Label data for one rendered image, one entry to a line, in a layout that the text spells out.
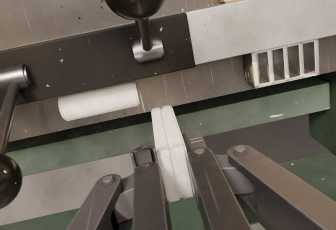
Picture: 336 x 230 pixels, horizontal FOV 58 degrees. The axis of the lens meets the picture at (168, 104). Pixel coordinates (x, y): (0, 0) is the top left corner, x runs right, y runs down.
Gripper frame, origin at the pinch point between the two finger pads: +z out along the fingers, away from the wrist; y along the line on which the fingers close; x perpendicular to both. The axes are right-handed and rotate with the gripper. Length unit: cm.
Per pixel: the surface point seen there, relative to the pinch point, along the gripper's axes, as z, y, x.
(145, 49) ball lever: 9.2, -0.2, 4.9
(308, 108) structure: 20.7, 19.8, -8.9
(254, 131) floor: 181, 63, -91
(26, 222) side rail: 20.8, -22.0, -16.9
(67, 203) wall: 247, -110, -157
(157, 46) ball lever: 9.6, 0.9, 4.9
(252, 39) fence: 11.7, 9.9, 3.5
